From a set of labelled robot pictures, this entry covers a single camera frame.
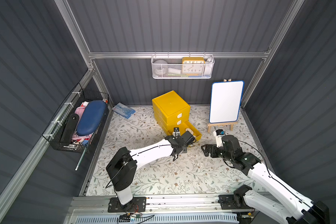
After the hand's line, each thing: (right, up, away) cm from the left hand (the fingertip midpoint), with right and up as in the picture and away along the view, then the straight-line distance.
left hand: (182, 148), depth 84 cm
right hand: (+16, +3, -4) cm, 17 cm away
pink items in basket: (-51, +9, -18) cm, 55 cm away
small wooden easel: (+38, +14, +18) cm, 44 cm away
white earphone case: (+7, +10, +19) cm, 22 cm away
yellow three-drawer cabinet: (-7, +23, +5) cm, 25 cm away
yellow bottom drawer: (+5, +12, +21) cm, 25 cm away
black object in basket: (-54, +13, -20) cm, 59 cm away
